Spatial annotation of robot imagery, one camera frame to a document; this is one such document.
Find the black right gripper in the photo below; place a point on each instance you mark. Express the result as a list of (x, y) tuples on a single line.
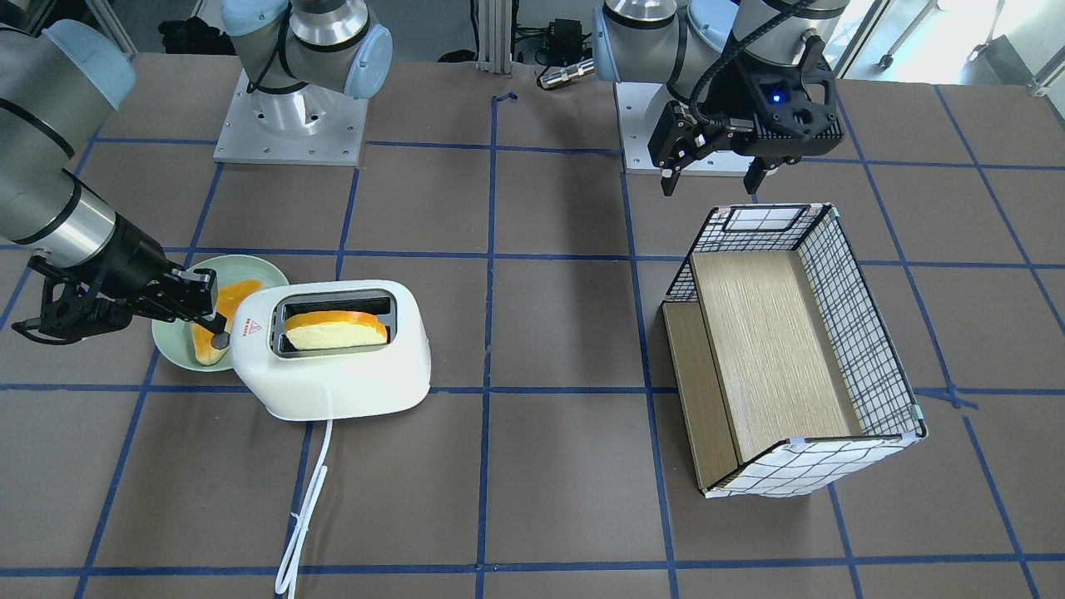
[(131, 259)]

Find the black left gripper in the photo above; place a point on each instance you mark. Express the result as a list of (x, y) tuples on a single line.
[(743, 94)]

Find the white two-slot toaster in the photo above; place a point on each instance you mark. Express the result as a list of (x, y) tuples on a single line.
[(311, 385)]

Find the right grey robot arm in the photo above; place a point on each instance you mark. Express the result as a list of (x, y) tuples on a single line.
[(59, 87)]

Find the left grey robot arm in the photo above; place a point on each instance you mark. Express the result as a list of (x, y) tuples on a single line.
[(694, 51)]

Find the toast slice in toaster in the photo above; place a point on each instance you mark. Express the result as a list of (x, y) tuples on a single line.
[(334, 329)]

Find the triangular orange bread piece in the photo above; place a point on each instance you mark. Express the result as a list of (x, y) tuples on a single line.
[(228, 299)]

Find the light green plate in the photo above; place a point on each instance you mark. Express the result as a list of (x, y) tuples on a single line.
[(174, 339)]

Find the silver cylindrical connector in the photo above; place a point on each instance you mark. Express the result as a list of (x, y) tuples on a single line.
[(554, 77)]

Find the grid fabric wooden storage box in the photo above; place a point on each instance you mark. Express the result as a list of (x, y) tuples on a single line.
[(787, 375)]

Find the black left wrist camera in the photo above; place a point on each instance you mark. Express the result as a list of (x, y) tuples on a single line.
[(799, 101)]

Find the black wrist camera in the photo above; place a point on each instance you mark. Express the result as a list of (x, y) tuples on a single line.
[(72, 308), (799, 101)]

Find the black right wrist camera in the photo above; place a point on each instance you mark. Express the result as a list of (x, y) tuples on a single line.
[(72, 308)]

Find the aluminium frame post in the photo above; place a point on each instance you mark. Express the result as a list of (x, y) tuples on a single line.
[(494, 23)]

